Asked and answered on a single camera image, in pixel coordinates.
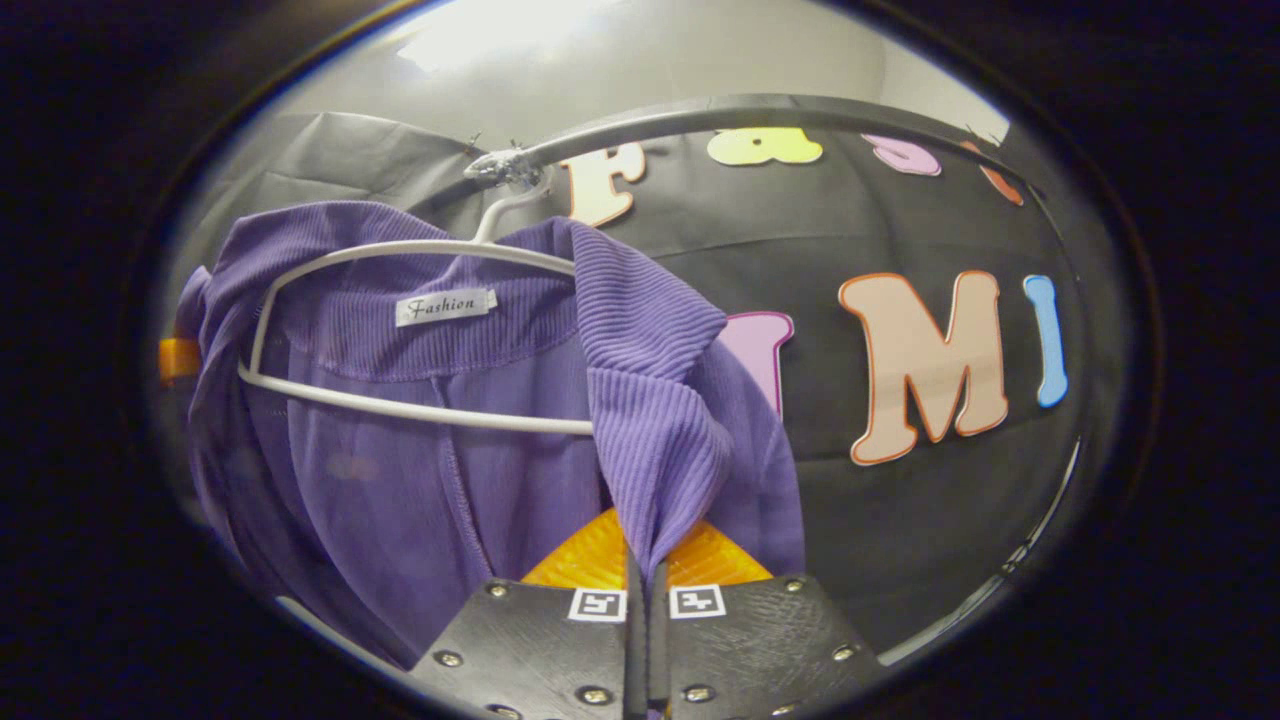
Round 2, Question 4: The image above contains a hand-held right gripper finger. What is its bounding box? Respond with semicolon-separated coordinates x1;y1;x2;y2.
410;508;646;720
648;520;886;720

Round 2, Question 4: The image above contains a purple ribbed shirt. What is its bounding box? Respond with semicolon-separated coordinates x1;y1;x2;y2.
175;200;806;671

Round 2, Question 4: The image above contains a black clothes rack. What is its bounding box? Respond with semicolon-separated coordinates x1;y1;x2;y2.
465;93;1091;301

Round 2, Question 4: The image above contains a black backdrop cloth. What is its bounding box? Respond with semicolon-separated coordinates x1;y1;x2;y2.
165;110;1141;661

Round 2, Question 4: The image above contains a white wire hanger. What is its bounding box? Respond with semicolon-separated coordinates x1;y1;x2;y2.
237;165;601;436

